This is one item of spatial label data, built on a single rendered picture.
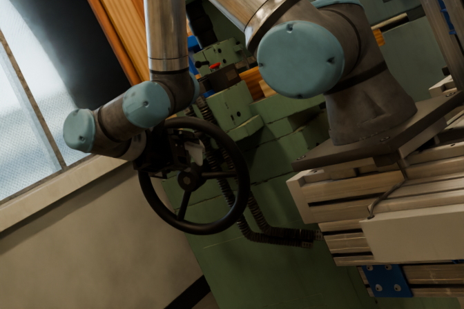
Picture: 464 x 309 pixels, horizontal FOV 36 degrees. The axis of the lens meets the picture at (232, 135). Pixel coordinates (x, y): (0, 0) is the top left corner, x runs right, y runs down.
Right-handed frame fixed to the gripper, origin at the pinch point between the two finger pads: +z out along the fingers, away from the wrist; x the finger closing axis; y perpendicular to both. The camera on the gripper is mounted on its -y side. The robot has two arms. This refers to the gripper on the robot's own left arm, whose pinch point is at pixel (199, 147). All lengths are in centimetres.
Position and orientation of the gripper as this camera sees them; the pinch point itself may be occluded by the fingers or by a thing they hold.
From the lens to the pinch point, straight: 154.0
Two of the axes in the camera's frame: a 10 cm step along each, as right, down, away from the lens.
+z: 6.1, 1.7, 7.8
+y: 2.1, 9.1, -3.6
